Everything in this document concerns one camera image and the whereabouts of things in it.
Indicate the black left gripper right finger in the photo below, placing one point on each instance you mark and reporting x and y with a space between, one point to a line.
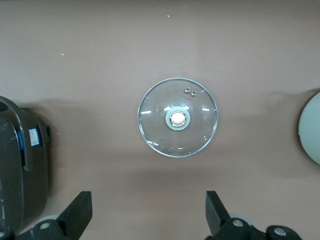
220 220

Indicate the brown table cover sheet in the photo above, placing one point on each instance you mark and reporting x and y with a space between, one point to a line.
100 75

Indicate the round glass pot lid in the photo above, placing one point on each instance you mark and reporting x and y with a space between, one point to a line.
155 130

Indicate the stainless steel pot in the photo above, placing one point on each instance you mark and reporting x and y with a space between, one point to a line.
312 130

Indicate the black rice cooker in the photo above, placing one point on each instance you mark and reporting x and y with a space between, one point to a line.
15 162

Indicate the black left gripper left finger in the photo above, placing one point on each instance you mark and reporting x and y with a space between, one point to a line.
75 215

